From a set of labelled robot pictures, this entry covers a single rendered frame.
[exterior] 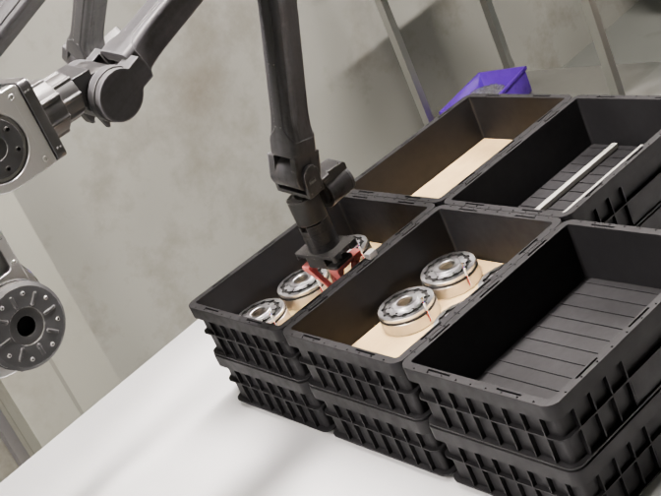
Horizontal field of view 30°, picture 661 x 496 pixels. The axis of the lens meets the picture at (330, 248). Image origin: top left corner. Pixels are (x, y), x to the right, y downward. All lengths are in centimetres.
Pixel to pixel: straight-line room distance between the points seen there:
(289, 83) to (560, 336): 59
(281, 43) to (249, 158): 216
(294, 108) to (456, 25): 285
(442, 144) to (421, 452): 86
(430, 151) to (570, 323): 76
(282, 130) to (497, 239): 41
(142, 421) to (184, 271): 156
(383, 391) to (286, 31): 59
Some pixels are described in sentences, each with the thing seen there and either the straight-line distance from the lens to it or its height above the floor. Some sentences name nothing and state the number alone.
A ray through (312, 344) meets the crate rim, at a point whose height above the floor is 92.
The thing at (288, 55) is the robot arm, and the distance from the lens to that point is 200.
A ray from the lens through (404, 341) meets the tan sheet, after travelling 204.
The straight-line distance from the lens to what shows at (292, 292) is 230.
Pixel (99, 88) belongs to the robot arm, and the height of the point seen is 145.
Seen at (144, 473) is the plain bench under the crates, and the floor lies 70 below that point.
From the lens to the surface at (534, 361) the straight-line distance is 187.
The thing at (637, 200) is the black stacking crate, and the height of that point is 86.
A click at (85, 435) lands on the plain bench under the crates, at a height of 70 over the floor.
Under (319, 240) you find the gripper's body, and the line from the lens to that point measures 212.
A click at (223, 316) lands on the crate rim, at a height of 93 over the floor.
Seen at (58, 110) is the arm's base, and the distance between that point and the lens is 171.
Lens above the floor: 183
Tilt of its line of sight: 24 degrees down
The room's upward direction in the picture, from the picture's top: 25 degrees counter-clockwise
